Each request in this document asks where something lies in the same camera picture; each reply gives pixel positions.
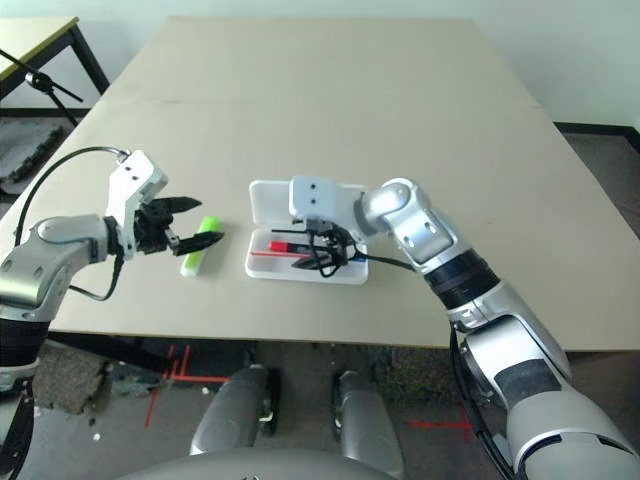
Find grey foam scrap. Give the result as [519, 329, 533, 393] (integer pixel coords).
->
[32, 343, 114, 416]

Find grey robot leg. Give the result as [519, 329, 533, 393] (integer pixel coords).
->
[332, 370, 404, 476]
[189, 363, 281, 457]

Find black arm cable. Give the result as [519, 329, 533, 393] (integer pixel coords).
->
[0, 384, 37, 480]
[448, 319, 516, 480]

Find grey left camera cable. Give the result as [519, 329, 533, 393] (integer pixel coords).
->
[12, 146, 126, 241]

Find grey robot right leg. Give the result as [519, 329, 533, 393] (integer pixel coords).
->
[332, 370, 404, 476]

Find green highlighter pen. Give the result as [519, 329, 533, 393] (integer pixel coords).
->
[179, 214, 221, 277]

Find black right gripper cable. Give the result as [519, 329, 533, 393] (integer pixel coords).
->
[367, 254, 419, 274]

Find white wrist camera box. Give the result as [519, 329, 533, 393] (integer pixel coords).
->
[104, 149, 169, 261]
[289, 174, 340, 224]

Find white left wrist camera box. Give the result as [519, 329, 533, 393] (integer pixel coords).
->
[104, 149, 169, 261]

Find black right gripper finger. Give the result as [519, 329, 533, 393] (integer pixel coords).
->
[290, 255, 332, 272]

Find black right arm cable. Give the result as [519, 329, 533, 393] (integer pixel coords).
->
[448, 319, 516, 480]

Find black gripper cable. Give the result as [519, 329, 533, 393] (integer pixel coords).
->
[68, 254, 125, 302]
[367, 254, 419, 274]

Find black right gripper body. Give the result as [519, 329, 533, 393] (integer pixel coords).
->
[301, 221, 354, 267]

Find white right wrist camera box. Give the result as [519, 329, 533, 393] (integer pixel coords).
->
[289, 174, 340, 224]

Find beige side table black legs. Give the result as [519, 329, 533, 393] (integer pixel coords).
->
[0, 16, 111, 109]

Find white plastic pencil case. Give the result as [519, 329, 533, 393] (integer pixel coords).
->
[243, 179, 371, 286]

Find red floor tape lines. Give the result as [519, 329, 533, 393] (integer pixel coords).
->
[144, 343, 231, 429]

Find grey robot torso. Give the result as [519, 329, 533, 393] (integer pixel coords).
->
[114, 447, 406, 480]

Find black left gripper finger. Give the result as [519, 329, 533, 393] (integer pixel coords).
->
[166, 196, 203, 216]
[166, 228, 226, 257]

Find red floor tape cross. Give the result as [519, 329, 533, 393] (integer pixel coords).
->
[404, 399, 474, 444]

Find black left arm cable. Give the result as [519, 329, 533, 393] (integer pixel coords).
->
[0, 384, 37, 480]

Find green-grey floor scrap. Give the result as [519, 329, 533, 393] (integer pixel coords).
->
[112, 372, 164, 401]

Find grey robot left leg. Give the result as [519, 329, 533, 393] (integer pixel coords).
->
[189, 363, 281, 457]

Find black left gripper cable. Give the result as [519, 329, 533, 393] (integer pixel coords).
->
[68, 254, 125, 302]

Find black tripod stand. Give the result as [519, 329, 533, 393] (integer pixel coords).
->
[0, 48, 84, 126]

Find red and black marker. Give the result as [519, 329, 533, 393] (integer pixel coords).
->
[267, 240, 314, 254]

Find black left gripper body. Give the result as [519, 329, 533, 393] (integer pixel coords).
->
[134, 199, 176, 256]

